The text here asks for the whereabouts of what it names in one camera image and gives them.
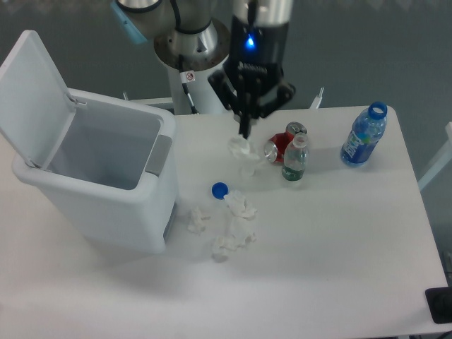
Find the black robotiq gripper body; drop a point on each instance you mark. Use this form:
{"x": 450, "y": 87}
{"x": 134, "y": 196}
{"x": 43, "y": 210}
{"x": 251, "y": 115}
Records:
{"x": 255, "y": 52}

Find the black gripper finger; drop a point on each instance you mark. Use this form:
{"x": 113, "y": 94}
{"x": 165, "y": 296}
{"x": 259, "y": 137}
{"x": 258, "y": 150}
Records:
{"x": 254, "y": 102}
{"x": 244, "y": 98}

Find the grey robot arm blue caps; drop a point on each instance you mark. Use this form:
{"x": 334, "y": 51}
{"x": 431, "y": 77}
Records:
{"x": 185, "y": 34}

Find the small white paper ball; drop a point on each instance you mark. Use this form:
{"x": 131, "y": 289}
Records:
{"x": 198, "y": 220}

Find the white trash bin with lid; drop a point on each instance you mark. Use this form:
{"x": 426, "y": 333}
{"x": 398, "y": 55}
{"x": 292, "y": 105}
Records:
{"x": 107, "y": 164}

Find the crushed red soda can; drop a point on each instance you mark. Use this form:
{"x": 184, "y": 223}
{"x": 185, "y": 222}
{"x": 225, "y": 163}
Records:
{"x": 274, "y": 148}

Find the clear green label bottle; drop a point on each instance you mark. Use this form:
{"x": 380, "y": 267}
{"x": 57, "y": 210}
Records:
{"x": 295, "y": 157}

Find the blue bottle cap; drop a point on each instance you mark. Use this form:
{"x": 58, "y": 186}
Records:
{"x": 219, "y": 190}

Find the blue plastic bottle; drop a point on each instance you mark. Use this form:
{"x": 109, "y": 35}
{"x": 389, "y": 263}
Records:
{"x": 367, "y": 130}

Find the black device at edge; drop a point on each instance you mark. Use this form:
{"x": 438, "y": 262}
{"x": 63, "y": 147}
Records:
{"x": 439, "y": 302}

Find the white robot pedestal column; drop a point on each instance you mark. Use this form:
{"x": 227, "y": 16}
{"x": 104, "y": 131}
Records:
{"x": 202, "y": 95}

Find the white frame at right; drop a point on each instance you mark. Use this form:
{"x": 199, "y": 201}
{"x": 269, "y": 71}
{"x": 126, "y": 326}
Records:
{"x": 438, "y": 162}

